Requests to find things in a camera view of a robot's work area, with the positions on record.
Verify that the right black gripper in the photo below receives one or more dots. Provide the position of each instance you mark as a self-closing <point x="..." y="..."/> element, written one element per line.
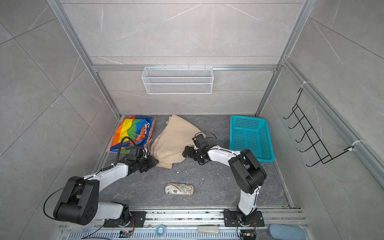
<point x="190" y="155"/>

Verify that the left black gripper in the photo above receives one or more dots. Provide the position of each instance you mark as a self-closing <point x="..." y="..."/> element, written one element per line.
<point x="152" y="162"/>

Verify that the beige shorts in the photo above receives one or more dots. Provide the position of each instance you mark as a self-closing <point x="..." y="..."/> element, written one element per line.
<point x="170" y="144"/>

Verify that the rainbow striped shorts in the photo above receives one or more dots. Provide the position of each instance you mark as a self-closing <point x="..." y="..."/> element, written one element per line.
<point x="138" y="128"/>

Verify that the teal plastic basket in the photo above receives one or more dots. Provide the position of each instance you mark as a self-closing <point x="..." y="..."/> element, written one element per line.
<point x="252" y="134"/>

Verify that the pink shorts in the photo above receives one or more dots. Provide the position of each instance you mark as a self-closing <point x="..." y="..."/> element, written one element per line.
<point x="110" y="148"/>

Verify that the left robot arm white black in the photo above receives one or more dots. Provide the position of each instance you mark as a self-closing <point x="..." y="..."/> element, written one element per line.
<point x="79" y="201"/>

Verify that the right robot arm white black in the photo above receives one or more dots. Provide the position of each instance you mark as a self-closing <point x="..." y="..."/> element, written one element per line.
<point x="247" y="171"/>

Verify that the blue tape roll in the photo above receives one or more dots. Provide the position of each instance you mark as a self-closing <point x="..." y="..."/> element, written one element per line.
<point x="160" y="231"/>

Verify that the white remote box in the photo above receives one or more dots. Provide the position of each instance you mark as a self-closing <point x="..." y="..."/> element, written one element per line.
<point x="212" y="230"/>

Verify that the small green circuit board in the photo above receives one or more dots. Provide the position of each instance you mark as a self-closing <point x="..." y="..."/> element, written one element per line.
<point x="126" y="234"/>

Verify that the right small circuit board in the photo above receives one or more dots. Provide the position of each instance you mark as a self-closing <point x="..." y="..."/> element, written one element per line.
<point x="247" y="235"/>

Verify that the blue grey cushion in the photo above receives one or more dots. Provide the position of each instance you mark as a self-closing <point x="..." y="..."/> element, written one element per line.
<point x="285" y="232"/>

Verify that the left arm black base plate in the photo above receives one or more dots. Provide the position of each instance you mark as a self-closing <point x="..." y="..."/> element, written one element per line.
<point x="137" y="218"/>

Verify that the aluminium mounting rail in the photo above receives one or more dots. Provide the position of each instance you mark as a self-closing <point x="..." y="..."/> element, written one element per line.
<point x="182" y="224"/>

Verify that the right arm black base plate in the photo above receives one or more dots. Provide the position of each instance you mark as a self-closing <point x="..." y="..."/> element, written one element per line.
<point x="258" y="219"/>

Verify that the white wire mesh shelf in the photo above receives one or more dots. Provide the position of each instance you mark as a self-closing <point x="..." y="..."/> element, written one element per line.
<point x="178" y="80"/>

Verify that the black wire hook rack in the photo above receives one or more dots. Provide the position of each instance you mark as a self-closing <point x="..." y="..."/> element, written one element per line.
<point x="310" y="134"/>

